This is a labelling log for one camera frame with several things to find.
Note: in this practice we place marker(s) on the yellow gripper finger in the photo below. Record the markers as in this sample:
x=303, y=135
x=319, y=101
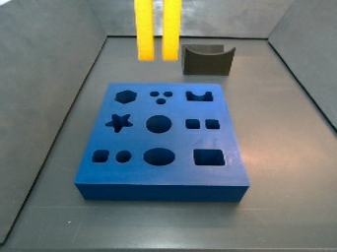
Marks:
x=171, y=29
x=144, y=29

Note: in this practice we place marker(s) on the dark grey concave block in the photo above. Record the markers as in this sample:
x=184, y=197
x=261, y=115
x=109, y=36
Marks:
x=206, y=59

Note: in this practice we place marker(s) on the blue shape-sorter block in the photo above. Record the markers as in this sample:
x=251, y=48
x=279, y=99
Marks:
x=162, y=146

